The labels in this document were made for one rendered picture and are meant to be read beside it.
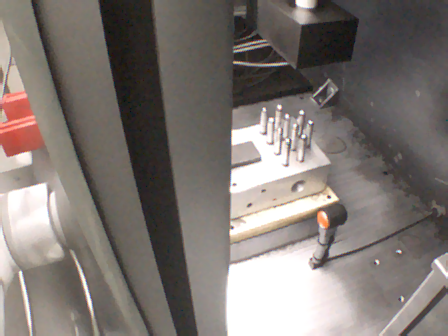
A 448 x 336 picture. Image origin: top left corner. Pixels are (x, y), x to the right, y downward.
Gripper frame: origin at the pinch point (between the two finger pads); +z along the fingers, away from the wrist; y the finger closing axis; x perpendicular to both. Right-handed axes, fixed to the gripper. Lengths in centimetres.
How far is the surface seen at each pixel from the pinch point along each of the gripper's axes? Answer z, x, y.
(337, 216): 7.7, -11.2, 1.5
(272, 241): 3.2, -6.5, -7.0
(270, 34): 4.4, 1.1, 16.7
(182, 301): -11.0, -21.8, 15.9
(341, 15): 9.3, -3.2, 20.0
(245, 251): -0.5, -6.5, -7.3
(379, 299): 12.9, -18.3, -9.4
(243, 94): 12.7, 25.9, -7.8
